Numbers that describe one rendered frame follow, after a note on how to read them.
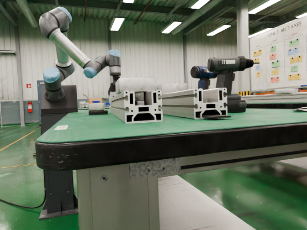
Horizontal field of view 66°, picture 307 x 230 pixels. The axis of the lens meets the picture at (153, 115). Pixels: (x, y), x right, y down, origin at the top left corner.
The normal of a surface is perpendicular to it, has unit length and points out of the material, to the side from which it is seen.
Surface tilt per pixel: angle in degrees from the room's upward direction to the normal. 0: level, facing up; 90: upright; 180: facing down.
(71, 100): 46
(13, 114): 90
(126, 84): 90
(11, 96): 90
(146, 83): 90
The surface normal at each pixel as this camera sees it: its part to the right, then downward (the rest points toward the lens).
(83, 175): 0.30, 0.04
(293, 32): -0.95, 0.06
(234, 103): 0.02, 0.05
